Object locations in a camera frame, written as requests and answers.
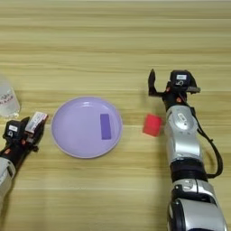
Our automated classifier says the round lilac plate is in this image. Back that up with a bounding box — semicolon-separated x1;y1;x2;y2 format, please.
51;96;124;160

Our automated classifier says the red cube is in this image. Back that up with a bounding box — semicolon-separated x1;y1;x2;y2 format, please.
142;113;163;138

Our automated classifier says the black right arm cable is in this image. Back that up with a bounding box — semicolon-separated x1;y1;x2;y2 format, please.
189;106;225;180

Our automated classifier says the flat purple rectangular block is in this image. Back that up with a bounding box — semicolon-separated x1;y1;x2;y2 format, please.
99;113;113;141

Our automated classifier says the pink white eraser box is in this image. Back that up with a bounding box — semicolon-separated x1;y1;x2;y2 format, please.
24;111;50;135

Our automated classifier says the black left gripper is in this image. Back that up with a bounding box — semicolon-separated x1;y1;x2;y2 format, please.
0;115;47;168

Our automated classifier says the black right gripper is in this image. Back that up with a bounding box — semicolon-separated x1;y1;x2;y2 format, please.
147;68;202;112

